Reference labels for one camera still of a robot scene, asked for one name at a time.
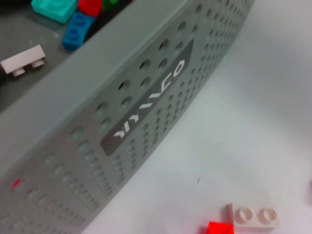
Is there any green building brick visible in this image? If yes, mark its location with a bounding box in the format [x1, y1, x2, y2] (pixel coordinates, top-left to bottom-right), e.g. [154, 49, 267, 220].
[102, 0, 120, 11]

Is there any clear building brick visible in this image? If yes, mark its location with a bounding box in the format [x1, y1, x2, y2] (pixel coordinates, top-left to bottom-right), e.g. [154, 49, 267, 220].
[0, 44, 46, 78]
[226, 202, 281, 232]

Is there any small red square brick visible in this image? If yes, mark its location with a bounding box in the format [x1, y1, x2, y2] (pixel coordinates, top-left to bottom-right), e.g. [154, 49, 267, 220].
[78, 0, 103, 18]

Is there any grey perforated storage bin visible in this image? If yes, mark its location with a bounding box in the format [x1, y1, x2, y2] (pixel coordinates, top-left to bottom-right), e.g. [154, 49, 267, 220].
[0, 0, 255, 234]

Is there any blue square building brick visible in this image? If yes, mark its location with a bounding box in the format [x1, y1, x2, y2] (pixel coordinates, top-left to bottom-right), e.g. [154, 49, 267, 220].
[62, 12, 96, 51]

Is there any teal square building brick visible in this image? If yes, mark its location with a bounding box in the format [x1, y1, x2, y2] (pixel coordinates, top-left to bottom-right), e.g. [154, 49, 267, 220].
[31, 0, 79, 24]

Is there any red building brick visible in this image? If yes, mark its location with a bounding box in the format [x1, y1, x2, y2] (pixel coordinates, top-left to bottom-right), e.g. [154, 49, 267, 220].
[201, 220, 236, 234]

